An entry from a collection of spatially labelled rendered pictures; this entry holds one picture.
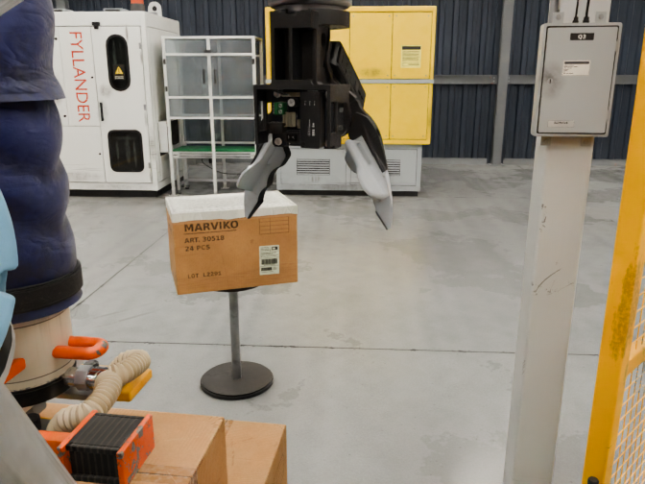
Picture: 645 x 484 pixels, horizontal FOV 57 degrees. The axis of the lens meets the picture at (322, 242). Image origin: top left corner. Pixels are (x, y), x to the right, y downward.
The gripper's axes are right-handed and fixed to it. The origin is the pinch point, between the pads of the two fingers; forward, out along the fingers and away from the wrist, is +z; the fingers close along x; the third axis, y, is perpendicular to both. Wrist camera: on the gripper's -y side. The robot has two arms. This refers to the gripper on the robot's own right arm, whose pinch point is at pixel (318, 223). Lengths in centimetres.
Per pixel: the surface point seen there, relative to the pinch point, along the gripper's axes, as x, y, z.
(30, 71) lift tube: -51, -17, -15
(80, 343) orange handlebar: -51, -21, 30
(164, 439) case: -43, -32, 55
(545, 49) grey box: 23, -123, -22
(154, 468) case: -40, -23, 55
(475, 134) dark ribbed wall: -61, -1096, 88
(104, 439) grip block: -26.2, 4.0, 28.2
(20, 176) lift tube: -52, -14, 0
